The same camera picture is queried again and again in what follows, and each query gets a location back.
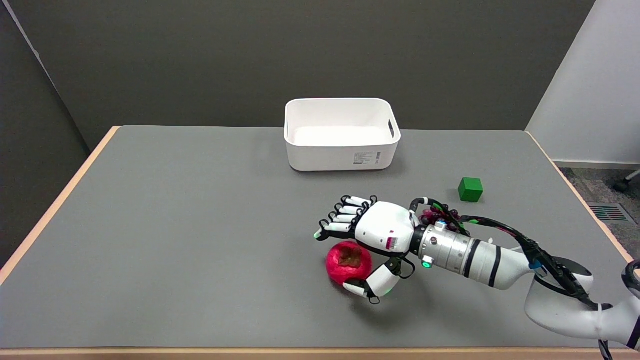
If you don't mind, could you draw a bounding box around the dark purple grape bunch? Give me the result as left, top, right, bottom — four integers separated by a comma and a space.
419, 204, 466, 232

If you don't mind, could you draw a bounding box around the black chair caster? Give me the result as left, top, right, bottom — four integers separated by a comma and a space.
614, 170, 640, 194

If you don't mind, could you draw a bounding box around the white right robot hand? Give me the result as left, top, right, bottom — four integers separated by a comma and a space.
313, 195, 421, 304

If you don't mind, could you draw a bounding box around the red tomato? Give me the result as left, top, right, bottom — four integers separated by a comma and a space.
326, 241, 373, 286

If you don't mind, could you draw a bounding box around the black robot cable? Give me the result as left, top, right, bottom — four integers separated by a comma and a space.
409, 197, 613, 360

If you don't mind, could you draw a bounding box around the green cube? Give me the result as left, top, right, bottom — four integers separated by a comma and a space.
458, 177, 484, 203

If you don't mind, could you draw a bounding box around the white plastic bin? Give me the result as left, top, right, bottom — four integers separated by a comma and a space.
284, 97, 402, 172

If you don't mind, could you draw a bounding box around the floor vent grille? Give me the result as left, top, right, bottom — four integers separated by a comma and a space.
588, 202, 632, 224

